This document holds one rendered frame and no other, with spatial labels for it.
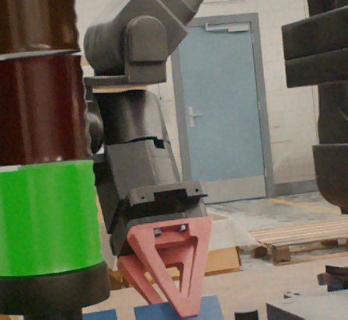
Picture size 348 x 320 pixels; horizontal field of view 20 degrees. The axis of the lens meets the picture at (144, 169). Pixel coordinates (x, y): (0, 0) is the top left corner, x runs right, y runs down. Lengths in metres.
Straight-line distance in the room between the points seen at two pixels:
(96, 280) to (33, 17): 0.09
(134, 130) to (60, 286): 0.52
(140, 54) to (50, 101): 0.51
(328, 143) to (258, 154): 10.88
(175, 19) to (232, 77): 10.93
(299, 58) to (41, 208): 0.27
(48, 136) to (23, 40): 0.03
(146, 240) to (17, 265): 0.46
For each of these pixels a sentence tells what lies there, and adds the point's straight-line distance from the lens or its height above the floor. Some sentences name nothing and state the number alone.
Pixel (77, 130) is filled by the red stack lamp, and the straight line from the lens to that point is 0.32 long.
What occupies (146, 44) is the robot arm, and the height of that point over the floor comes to 1.16.
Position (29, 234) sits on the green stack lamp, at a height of 1.06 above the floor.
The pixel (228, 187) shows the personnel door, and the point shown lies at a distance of 11.75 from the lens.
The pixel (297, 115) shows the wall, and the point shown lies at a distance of 12.03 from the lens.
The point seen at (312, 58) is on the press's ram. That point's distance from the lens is 0.54.
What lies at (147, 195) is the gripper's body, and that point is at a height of 1.04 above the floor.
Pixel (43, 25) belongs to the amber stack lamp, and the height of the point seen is 1.13.
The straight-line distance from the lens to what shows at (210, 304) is 0.80.
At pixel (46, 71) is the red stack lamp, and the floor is 1.11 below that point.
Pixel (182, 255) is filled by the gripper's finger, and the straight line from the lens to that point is 0.83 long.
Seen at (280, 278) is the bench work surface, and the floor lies 0.90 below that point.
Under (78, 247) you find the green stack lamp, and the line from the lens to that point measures 0.32.
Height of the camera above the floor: 1.10
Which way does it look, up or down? 3 degrees down
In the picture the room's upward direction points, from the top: 6 degrees counter-clockwise
